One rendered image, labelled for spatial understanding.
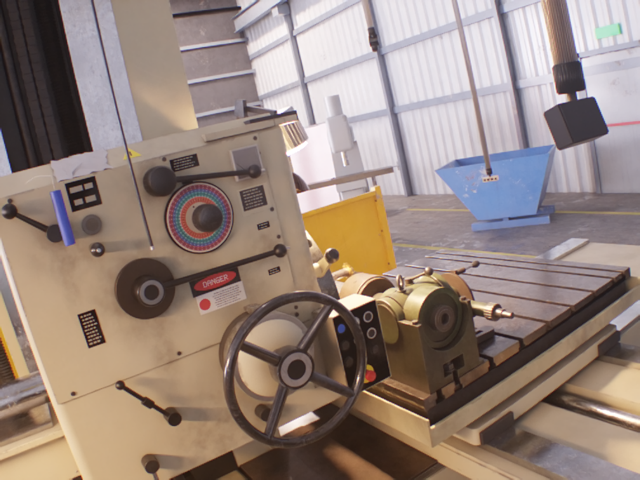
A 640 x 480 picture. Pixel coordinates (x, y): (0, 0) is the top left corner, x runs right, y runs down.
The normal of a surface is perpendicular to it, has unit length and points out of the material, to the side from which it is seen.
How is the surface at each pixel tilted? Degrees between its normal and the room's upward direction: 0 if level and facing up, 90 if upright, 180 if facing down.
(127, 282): 90
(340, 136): 90
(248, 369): 87
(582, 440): 0
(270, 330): 60
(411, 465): 0
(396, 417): 90
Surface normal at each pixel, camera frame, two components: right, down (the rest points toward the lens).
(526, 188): -0.48, 0.27
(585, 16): -0.83, 0.29
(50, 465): 0.51, 0.04
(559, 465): -0.22, -0.96
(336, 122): -0.07, 0.20
